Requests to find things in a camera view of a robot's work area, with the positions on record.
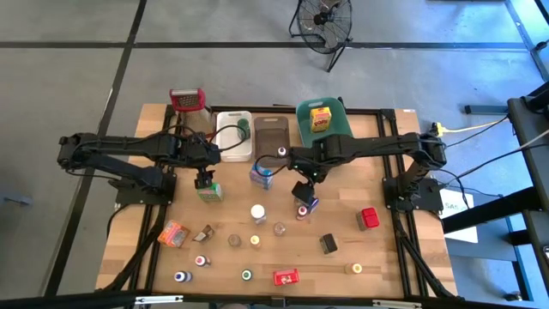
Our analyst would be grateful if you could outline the grey floor object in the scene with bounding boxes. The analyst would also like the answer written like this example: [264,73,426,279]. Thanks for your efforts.
[0,191,34,207]

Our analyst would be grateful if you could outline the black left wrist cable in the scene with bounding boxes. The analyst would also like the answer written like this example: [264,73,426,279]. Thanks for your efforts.
[213,123,250,154]

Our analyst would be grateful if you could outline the black crossbar silver brackets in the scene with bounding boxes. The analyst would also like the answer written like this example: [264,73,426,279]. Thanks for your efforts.
[0,289,549,309]

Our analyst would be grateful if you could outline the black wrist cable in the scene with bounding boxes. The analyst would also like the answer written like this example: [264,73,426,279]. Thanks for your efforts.
[213,123,250,154]
[255,153,297,178]

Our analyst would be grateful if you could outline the black floor cable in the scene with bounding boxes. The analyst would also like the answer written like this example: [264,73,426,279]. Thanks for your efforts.
[445,141,549,185]

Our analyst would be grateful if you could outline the red Froot Loops box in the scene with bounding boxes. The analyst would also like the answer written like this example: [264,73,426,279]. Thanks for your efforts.
[273,268,300,288]

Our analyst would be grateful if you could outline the teal green plastic bin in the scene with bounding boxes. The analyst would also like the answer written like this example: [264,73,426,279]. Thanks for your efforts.
[295,96,355,149]

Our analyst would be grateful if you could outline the green Apple Jacks box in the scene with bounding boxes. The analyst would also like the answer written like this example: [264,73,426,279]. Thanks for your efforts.
[196,182,225,203]

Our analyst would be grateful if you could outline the blue Rice Krispies box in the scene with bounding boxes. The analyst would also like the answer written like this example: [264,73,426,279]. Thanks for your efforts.
[250,162,275,191]

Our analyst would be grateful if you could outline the small brown packet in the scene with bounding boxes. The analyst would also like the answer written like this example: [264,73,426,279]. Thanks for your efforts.
[192,224,215,244]

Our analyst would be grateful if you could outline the red lid spice container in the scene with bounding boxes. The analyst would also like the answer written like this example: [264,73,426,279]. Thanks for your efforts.
[355,207,381,233]

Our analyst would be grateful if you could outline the yellow Corn Pops box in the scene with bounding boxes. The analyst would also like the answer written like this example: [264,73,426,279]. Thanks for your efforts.
[309,106,333,133]

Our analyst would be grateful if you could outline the pale extension cable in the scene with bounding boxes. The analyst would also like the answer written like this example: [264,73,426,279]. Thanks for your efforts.
[443,115,511,134]

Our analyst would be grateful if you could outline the black side desk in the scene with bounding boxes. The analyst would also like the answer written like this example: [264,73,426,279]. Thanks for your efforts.
[441,79,549,301]

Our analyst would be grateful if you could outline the white paper sheet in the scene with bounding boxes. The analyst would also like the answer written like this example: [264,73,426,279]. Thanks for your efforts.
[439,188,480,245]

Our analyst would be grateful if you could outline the white lid bagel seasoning jar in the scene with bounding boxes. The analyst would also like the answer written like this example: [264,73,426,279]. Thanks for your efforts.
[250,203,267,226]

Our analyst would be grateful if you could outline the white plastic bin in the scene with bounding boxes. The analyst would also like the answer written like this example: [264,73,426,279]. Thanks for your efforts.
[215,110,254,163]

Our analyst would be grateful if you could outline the grey metal floor foot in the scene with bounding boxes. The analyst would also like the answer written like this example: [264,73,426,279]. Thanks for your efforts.
[464,104,510,116]

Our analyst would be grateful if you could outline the dark green tin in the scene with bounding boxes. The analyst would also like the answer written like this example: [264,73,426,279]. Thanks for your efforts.
[319,233,339,255]

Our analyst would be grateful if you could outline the grey desk cable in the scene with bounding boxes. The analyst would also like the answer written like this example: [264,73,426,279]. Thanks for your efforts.
[510,128,549,155]

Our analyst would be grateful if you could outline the orange snack packet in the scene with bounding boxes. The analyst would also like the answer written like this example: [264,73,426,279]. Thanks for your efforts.
[157,220,191,249]

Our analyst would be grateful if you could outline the black wire floor fan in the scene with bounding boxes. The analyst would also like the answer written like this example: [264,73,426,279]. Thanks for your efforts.
[287,0,353,73]

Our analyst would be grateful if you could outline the red handled box grater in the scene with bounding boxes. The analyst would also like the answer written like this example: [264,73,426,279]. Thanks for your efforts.
[169,88,214,135]

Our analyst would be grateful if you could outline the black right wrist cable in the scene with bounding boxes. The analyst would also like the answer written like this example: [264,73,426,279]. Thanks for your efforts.
[255,153,297,178]

